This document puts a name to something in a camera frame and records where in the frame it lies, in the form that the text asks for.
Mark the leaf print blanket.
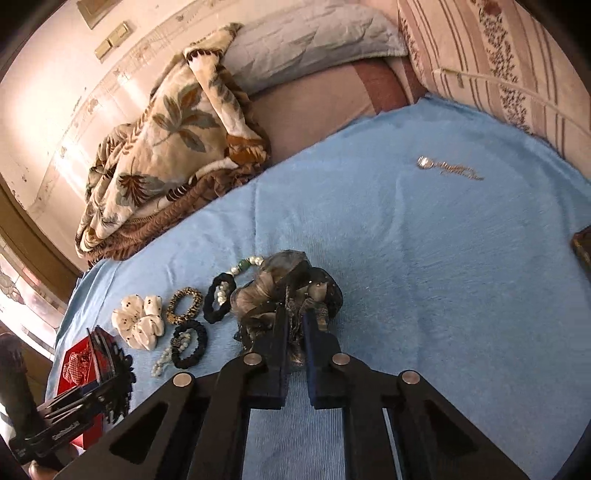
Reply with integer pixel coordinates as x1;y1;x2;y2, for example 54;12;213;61
75;23;273;259

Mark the black scrunchie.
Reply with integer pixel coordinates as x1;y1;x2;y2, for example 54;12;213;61
204;272;238;324
171;319;208;370

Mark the striped floral pillow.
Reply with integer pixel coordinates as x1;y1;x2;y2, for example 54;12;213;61
397;0;591;162

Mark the wooden door frame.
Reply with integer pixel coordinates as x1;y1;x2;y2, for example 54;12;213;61
0;178;84;301

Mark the stained glass pane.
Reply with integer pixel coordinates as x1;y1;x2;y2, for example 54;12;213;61
0;240;70;365

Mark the white bead bracelet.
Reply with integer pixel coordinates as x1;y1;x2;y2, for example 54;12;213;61
151;332;190;377

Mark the black lace hair accessory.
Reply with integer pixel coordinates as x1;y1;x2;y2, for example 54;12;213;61
104;347;138;423

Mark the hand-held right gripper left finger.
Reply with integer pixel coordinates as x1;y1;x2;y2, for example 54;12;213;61
53;305;291;480

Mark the leopard print scrunchie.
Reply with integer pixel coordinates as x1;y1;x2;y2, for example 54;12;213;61
166;287;205;325

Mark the grey organza hair bow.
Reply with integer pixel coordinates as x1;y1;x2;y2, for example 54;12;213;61
229;250;343;370

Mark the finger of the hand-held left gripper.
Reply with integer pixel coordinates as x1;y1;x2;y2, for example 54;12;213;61
36;382;112;424
87;326;119;387

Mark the red box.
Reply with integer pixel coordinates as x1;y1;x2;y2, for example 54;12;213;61
46;335;120;452

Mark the white dotted scrunchie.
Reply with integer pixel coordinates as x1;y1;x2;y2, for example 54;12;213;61
112;294;166;350

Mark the grey blue pillow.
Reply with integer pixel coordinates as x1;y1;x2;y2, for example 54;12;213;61
224;0;409;95

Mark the silver necklace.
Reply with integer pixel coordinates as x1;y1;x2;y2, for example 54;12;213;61
417;155;485;182

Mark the light blue blanket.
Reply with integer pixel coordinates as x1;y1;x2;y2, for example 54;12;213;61
44;92;591;480

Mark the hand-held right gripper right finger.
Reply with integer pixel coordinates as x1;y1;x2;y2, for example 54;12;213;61
302;310;532;480

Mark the pearl bracelet with green bead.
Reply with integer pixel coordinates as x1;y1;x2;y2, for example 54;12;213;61
216;255;265;305

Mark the dark patterned object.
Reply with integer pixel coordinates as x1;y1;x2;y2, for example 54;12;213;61
571;230;591;273

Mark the brown textured blanket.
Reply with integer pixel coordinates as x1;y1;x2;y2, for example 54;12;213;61
90;159;273;263

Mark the dark clothing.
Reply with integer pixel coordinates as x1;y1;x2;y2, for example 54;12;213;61
0;332;43;439

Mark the red checked scrunchie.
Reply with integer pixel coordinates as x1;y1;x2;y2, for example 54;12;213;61
62;348;98;384

